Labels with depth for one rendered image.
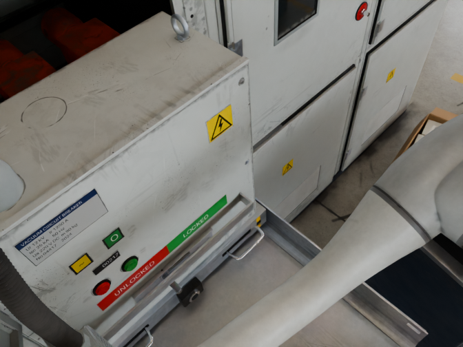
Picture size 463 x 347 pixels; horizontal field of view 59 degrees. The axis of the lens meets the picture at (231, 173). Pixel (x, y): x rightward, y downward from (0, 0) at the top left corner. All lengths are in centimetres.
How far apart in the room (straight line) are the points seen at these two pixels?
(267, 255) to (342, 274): 51
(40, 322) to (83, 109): 30
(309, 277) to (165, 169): 28
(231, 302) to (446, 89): 220
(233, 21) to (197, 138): 36
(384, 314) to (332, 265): 48
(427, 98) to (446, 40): 61
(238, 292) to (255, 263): 9
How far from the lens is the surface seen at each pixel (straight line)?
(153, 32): 76
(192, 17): 89
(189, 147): 67
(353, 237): 56
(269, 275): 104
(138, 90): 65
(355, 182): 226
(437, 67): 304
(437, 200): 55
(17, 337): 115
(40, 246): 61
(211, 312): 101
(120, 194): 63
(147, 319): 95
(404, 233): 55
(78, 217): 61
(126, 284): 81
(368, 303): 104
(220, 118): 68
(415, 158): 57
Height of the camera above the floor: 180
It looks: 53 degrees down
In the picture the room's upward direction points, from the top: 7 degrees counter-clockwise
